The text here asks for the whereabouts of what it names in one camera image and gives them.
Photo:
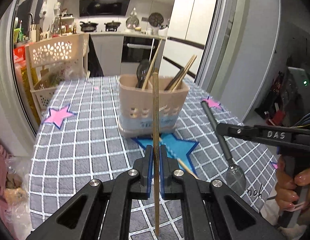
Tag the plain bamboo chopstick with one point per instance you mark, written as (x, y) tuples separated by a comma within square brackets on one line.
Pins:
[(156, 149)]

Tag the black wok on stove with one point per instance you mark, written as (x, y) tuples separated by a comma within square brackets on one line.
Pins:
[(88, 26)]

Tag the beige perforated storage rack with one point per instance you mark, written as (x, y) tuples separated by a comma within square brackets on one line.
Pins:
[(53, 60)]

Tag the built-in black oven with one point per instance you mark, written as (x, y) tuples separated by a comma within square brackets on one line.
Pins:
[(136, 49)]

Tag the beige utensil holder caddy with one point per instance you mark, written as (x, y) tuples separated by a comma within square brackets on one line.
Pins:
[(136, 106)]

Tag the bamboo chopstick in holder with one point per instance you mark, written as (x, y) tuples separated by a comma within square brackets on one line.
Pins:
[(151, 66), (182, 75)]

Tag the pink plastic stool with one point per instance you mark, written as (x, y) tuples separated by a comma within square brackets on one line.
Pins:
[(3, 169)]

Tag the black range hood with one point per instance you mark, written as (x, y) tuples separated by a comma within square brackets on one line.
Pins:
[(103, 7)]

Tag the dark chopstick in holder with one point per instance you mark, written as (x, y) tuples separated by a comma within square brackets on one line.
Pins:
[(175, 79)]

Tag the right hand pink nails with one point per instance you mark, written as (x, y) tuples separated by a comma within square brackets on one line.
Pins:
[(286, 186)]

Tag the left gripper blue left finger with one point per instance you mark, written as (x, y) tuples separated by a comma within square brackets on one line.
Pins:
[(101, 210)]

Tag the white refrigerator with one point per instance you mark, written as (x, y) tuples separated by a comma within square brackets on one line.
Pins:
[(187, 35)]

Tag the black plastic spoon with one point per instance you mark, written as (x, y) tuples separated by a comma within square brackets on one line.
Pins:
[(235, 177)]

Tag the blue patterned bamboo chopstick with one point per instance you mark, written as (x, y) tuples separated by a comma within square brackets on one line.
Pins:
[(180, 150)]

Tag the grey checkered tablecloth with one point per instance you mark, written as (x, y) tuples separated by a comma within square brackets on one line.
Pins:
[(88, 145)]

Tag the black pot on stove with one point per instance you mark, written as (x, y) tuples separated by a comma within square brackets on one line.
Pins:
[(112, 26)]

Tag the black spoon in holder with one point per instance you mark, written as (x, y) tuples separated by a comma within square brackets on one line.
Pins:
[(141, 72)]

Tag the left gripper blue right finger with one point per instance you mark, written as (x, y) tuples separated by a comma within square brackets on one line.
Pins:
[(210, 210)]

